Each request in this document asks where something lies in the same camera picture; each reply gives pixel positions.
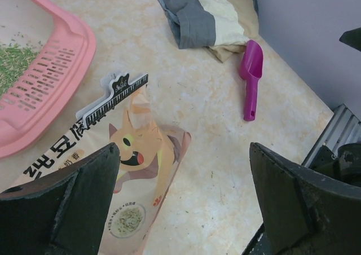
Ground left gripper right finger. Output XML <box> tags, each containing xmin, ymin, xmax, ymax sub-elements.
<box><xmin>249</xmin><ymin>142</ymin><xmax>361</xmax><ymax>255</ymax></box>

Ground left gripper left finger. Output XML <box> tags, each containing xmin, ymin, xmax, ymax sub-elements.
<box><xmin>1</xmin><ymin>143</ymin><xmax>120</xmax><ymax>254</ymax></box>

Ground beige cat litter bag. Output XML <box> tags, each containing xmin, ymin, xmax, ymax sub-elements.
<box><xmin>16</xmin><ymin>87</ymin><xmax>191</xmax><ymax>254</ymax></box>

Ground purple plastic scoop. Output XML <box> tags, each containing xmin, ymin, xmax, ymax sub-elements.
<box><xmin>239</xmin><ymin>40</ymin><xmax>263</xmax><ymax>121</ymax></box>

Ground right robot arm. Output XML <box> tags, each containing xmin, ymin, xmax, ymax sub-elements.
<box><xmin>339</xmin><ymin>27</ymin><xmax>361</xmax><ymax>51</ymax></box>

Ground green litter pellets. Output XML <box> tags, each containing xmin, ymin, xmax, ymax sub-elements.
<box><xmin>1</xmin><ymin>25</ymin><xmax>44</xmax><ymax>95</ymax></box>

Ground pink litter box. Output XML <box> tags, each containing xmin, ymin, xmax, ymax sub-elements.
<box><xmin>1</xmin><ymin>0</ymin><xmax>96</xmax><ymax>157</ymax></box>

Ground grey beige folded cloth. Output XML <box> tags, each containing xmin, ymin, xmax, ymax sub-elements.
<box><xmin>158</xmin><ymin>0</ymin><xmax>259</xmax><ymax>63</ymax></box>

